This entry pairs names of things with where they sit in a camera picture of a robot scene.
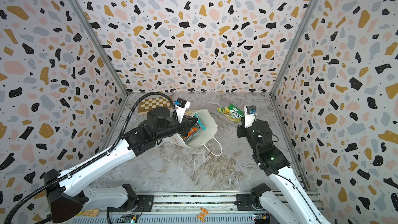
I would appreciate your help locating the orange snack packet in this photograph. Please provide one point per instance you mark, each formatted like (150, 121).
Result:
(192, 133)

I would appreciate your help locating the right circuit board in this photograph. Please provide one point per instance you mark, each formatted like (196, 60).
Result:
(262, 218)

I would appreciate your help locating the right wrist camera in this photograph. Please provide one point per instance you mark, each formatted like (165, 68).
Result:
(250, 113)

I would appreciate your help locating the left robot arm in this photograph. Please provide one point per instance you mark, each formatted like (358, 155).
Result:
(69, 192)

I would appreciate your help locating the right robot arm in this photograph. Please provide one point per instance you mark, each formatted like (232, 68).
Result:
(273, 163)

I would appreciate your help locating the wooden chessboard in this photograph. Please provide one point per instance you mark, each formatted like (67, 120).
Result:
(149, 104)

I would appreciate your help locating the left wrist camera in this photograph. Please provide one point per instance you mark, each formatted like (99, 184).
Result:
(181, 106)

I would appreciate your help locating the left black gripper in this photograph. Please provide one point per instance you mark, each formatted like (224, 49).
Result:
(186, 124)

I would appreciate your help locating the white paper bag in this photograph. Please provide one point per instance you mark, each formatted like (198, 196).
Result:
(203, 137)

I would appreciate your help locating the circuit board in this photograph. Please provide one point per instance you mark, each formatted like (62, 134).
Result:
(128, 219)
(262, 218)

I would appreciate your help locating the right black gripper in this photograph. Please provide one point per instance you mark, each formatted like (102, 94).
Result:
(241, 133)

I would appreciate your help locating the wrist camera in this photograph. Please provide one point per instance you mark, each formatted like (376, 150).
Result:
(181, 106)
(250, 113)

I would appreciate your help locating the wooden tag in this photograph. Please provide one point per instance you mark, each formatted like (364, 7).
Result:
(91, 213)

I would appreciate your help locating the yellow green snack packet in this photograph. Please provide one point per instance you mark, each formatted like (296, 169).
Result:
(232, 112)

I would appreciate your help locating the green teal snack packet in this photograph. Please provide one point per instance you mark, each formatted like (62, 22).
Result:
(199, 124)

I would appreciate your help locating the left circuit board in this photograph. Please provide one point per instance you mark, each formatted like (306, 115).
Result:
(128, 219)

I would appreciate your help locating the orange clips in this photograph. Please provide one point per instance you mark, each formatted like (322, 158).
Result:
(202, 215)

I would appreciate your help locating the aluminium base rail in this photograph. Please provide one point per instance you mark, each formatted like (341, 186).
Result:
(183, 207)

